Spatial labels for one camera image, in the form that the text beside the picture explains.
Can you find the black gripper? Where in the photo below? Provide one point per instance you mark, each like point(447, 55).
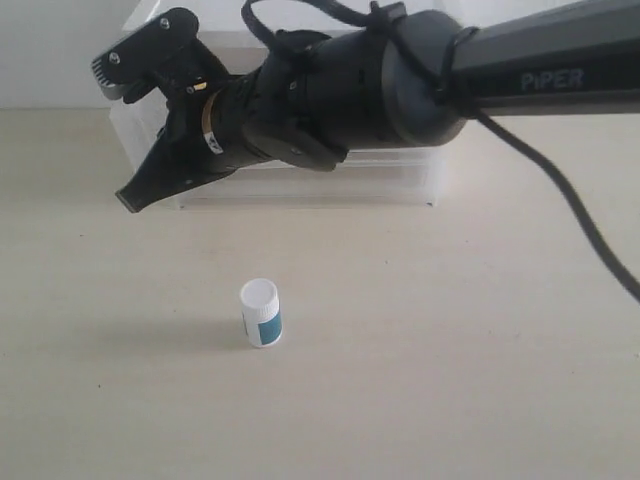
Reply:
point(180, 159)

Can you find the white pill bottle teal label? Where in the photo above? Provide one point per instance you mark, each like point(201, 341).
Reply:
point(261, 312)

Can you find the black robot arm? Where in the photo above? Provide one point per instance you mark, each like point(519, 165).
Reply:
point(396, 80)

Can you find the white plastic drawer cabinet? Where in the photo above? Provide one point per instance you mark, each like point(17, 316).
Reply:
point(414, 176)

